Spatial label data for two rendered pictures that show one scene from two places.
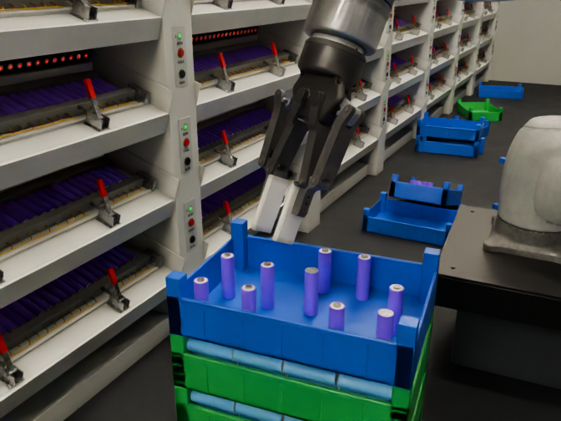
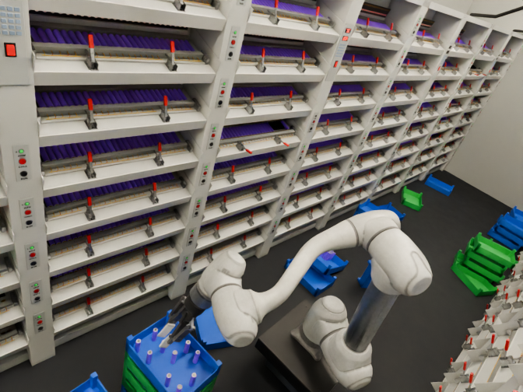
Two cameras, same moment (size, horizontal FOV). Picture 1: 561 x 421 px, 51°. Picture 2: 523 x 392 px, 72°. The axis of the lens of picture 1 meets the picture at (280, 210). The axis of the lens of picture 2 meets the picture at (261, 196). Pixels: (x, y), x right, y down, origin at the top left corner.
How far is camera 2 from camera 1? 0.95 m
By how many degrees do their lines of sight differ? 13
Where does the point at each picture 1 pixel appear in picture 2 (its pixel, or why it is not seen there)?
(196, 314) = (131, 351)
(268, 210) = (164, 332)
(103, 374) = (129, 309)
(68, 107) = (141, 223)
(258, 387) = (143, 380)
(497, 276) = (281, 352)
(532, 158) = (315, 315)
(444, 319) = not seen: hidden behind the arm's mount
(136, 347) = (147, 300)
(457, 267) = (269, 339)
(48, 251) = (115, 274)
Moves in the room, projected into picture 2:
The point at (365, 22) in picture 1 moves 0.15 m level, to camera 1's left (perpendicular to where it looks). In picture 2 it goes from (204, 304) to (163, 284)
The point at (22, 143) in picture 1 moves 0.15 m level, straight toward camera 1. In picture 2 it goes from (114, 241) to (106, 267)
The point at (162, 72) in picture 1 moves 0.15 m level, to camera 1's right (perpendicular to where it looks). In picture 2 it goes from (187, 212) to (215, 225)
